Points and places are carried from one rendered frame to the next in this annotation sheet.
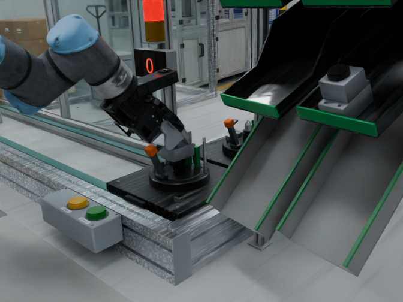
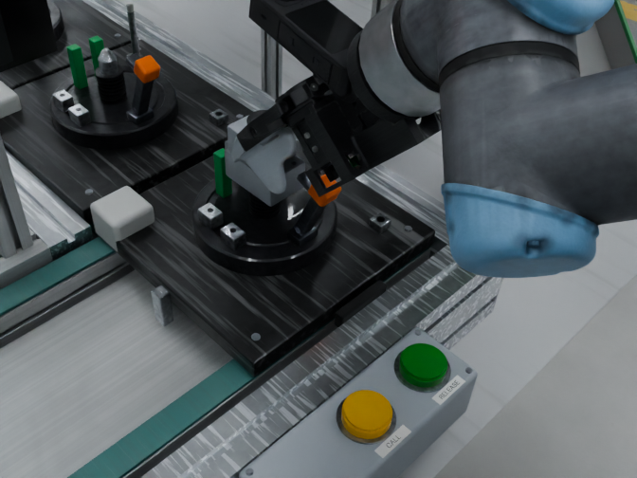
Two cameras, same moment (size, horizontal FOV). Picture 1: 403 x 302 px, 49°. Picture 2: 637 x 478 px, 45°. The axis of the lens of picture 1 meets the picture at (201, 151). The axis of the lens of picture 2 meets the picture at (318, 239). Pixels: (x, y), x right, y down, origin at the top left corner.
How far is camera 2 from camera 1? 109 cm
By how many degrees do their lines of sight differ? 78
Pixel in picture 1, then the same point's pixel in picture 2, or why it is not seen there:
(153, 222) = (439, 275)
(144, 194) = (341, 280)
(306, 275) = not seen: hidden behind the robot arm
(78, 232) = (434, 429)
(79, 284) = (501, 464)
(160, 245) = (483, 282)
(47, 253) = not seen: outside the picture
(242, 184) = not seen: hidden behind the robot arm
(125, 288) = (507, 381)
